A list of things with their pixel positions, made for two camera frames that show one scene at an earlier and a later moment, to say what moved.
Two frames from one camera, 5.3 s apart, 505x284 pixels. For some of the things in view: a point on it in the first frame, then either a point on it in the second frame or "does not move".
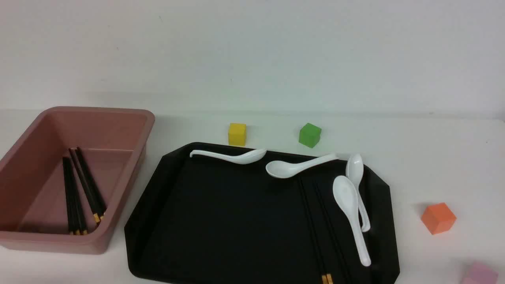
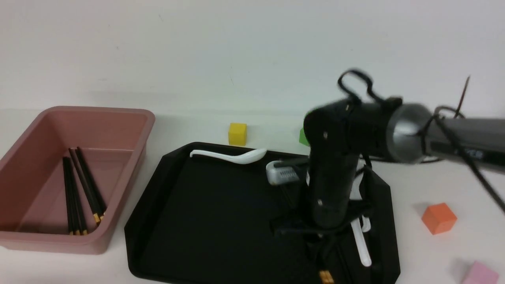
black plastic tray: x=204 y=220 does not move
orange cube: x=438 y=218 does not move
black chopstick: x=68 y=185 does not move
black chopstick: x=323 y=280 -> x=326 y=275
